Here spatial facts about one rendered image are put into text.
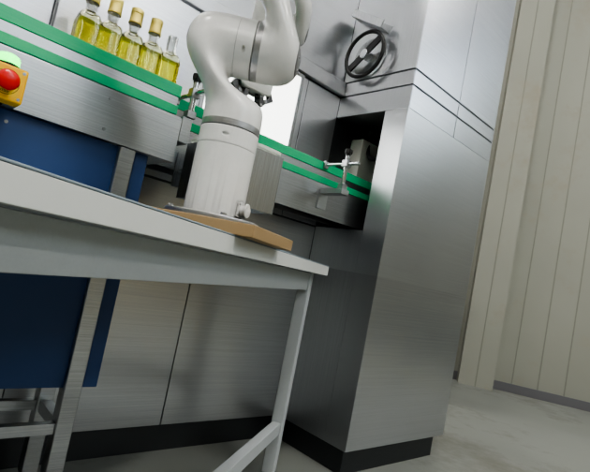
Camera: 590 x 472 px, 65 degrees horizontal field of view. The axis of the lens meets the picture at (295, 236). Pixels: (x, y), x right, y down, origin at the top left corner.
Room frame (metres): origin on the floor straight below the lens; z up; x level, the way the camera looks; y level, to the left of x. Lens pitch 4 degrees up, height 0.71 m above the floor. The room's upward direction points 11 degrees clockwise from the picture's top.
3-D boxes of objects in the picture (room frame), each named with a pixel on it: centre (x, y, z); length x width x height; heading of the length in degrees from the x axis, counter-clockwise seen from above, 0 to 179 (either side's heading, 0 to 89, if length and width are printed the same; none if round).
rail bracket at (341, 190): (1.68, -0.12, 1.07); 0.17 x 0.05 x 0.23; 42
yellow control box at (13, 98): (0.92, 0.63, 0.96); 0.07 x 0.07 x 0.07; 42
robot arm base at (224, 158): (0.94, 0.17, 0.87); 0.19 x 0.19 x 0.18
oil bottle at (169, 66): (1.33, 0.46, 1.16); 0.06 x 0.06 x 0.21; 43
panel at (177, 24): (1.54, 0.43, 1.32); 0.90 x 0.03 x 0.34; 132
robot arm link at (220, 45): (0.94, 0.20, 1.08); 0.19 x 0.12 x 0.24; 93
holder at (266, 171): (1.28, 0.23, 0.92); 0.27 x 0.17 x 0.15; 42
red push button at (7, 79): (0.88, 0.60, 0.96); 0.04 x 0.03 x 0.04; 132
